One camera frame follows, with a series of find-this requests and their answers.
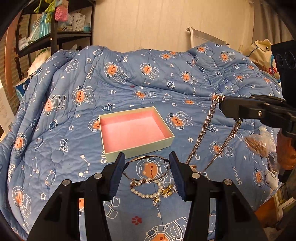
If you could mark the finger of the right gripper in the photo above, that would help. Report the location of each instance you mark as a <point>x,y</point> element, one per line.
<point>282,117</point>
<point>270,100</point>

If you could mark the cream tote bag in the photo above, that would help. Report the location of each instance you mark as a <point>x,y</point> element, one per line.
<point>260,53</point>

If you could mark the black metal shelf rack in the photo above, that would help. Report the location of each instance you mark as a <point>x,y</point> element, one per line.
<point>54,39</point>

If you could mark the small gold charm cluster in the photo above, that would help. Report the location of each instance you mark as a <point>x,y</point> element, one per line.
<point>168,191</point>

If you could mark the thin rose gold bangle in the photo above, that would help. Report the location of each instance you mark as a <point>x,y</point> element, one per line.
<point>149,168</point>

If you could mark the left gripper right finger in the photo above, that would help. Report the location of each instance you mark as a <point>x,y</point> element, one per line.
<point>235,219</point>

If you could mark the plastic bag with brown item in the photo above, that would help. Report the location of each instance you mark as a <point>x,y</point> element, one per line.
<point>261,144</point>

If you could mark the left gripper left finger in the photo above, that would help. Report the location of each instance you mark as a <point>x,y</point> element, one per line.
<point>59,219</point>

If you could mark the blue astronaut print quilt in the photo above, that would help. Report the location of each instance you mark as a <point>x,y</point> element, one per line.
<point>82,108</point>

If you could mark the pink lined jewelry box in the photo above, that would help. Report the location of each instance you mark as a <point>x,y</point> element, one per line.
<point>134,132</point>

